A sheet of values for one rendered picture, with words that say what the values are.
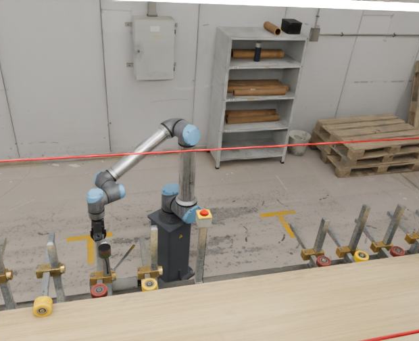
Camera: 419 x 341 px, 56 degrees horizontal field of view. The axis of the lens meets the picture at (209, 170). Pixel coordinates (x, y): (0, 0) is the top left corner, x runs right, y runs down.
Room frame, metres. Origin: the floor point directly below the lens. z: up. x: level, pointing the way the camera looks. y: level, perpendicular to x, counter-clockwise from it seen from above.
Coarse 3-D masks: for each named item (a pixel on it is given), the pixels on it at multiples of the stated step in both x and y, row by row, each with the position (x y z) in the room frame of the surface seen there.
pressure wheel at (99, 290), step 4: (96, 284) 1.35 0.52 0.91; (100, 284) 1.36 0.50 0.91; (92, 288) 1.33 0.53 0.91; (96, 288) 1.33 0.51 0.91; (100, 288) 1.33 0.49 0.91; (104, 288) 1.33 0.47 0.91; (92, 292) 1.30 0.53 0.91; (96, 292) 1.31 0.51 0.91; (100, 292) 1.31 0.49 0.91; (104, 292) 1.31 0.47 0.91; (92, 296) 1.30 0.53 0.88; (96, 296) 1.29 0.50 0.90; (100, 296) 1.29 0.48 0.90; (104, 296) 1.30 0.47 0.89
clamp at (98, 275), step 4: (92, 272) 1.46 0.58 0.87; (96, 272) 1.47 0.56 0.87; (100, 272) 1.47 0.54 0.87; (112, 272) 1.48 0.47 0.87; (96, 276) 1.44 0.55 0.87; (100, 276) 1.44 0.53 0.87; (104, 276) 1.44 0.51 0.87; (108, 276) 1.45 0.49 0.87; (112, 276) 1.46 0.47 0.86; (92, 280) 1.42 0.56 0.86; (96, 280) 1.42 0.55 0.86; (104, 280) 1.44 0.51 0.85; (108, 280) 1.44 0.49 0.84; (112, 280) 1.44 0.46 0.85; (92, 284) 1.42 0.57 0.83
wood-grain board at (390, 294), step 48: (192, 288) 1.39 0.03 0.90; (240, 288) 1.42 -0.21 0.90; (288, 288) 1.45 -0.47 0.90; (336, 288) 1.47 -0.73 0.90; (384, 288) 1.50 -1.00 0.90; (0, 336) 1.03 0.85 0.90; (48, 336) 1.05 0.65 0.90; (96, 336) 1.07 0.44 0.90; (144, 336) 1.09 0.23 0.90; (192, 336) 1.11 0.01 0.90; (240, 336) 1.13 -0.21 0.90; (288, 336) 1.16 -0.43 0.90; (336, 336) 1.18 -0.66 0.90
